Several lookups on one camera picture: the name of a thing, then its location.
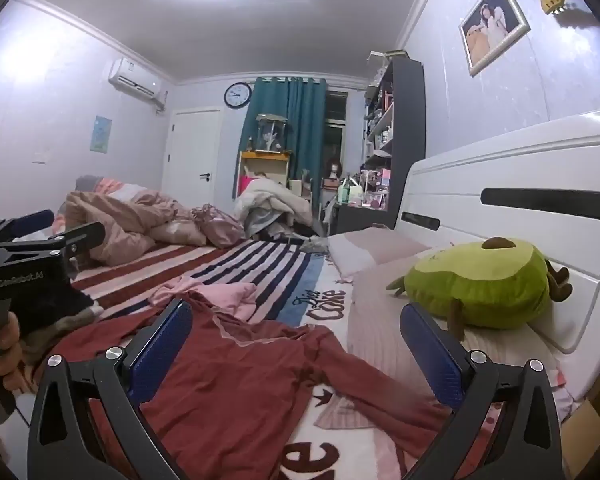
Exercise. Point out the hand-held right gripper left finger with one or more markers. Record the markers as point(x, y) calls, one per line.
point(165, 340)

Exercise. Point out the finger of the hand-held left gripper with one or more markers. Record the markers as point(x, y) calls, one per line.
point(77, 236)
point(32, 221)

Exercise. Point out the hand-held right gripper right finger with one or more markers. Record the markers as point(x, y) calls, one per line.
point(430, 350)

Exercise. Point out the red garment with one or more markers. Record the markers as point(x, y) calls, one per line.
point(240, 390)

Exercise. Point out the pile of pale clothes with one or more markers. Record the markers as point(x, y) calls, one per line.
point(275, 205)

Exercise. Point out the person's left hand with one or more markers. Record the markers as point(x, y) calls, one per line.
point(2, 342)

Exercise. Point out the pink beige duvet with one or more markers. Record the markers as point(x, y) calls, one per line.
point(125, 220)

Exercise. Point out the pink pillow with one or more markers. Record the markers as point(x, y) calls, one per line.
point(375, 250)
point(380, 310)

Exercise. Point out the pink garment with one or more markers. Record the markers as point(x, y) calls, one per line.
point(215, 295)

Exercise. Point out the green avocado plush toy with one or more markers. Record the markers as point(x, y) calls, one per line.
point(480, 280)

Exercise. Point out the striped printed blanket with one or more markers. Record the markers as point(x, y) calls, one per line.
point(260, 265)

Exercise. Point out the mauve satin cloth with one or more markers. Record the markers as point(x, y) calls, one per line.
point(220, 227)

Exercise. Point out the white door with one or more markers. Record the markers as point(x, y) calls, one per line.
point(192, 160)

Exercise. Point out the dark grey desk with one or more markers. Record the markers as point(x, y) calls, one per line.
point(360, 217)

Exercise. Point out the white air conditioner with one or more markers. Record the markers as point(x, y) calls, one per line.
point(132, 80)

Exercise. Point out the magenta bag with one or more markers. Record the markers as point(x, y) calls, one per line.
point(245, 183)

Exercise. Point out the cardboard box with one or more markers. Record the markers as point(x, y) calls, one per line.
point(595, 420)

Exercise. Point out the yellow shelf unit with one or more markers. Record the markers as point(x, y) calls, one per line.
point(265, 156)

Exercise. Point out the brown wig on stand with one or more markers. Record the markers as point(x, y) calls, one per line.
point(336, 167)

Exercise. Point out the white bed headboard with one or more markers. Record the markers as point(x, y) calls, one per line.
point(530, 170)

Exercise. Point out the glass display case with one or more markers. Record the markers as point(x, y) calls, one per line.
point(271, 132)

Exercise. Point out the dark grey bookshelf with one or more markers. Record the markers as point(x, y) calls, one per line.
point(410, 125)

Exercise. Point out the window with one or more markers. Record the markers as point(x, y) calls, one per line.
point(335, 135)

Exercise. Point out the teal curtain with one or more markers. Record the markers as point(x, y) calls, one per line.
point(305, 125)

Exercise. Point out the white light switch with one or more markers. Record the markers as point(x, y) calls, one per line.
point(39, 158)

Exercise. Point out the small wall poster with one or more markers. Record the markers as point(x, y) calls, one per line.
point(101, 134)

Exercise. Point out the round wall clock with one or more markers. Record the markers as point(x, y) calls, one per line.
point(237, 95)

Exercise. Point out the framed wall picture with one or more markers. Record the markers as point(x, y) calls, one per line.
point(492, 25)

